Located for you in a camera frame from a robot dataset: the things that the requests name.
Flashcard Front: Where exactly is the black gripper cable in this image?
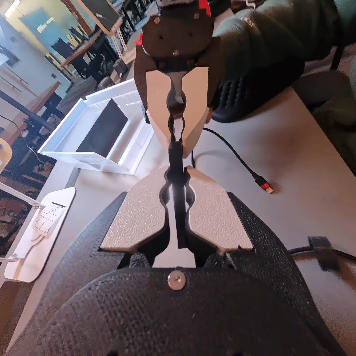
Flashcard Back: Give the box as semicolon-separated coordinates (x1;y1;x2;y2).
289;236;356;272

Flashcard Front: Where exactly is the black usb hub white print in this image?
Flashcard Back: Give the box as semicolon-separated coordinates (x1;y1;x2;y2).
168;140;186;250

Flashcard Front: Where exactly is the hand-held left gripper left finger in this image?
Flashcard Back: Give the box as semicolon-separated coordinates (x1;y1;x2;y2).
100;165;171;253

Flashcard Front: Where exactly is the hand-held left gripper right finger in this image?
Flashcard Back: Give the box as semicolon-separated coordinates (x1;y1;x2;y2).
184;165;254;254

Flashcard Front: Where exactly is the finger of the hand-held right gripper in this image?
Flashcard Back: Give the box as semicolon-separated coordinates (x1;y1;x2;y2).
145;71;176;148
179;66;211;159

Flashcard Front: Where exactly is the clear plastic bin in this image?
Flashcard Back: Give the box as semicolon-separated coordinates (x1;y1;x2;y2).
37;78;155;176

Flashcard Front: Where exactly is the person's right forearm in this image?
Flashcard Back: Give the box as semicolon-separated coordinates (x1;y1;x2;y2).
213;0;347;84

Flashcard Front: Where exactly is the black quilted cushion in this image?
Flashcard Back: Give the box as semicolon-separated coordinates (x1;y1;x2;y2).
211;57;305;123

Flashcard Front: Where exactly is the white button pad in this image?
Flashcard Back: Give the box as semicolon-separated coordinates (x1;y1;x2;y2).
31;202;67;239

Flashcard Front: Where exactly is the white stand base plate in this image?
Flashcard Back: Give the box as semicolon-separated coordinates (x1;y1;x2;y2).
4;186;77;283

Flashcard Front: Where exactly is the red plug black cable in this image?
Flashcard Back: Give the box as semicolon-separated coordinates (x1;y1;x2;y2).
191;127;275;195

